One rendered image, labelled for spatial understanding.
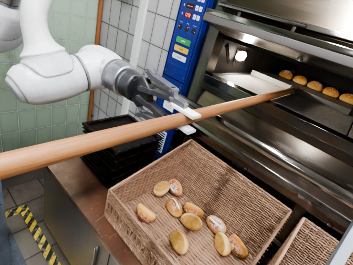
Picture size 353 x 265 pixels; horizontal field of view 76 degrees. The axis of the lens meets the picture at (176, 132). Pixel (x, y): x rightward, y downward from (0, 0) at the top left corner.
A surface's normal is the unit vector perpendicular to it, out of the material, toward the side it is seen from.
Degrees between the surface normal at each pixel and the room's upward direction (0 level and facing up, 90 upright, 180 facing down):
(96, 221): 0
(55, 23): 90
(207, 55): 90
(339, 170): 70
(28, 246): 0
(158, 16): 90
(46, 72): 63
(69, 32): 90
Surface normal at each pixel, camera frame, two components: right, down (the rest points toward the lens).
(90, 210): 0.26, -0.84
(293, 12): -0.52, -0.10
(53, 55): 0.71, 0.12
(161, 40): -0.65, 0.20
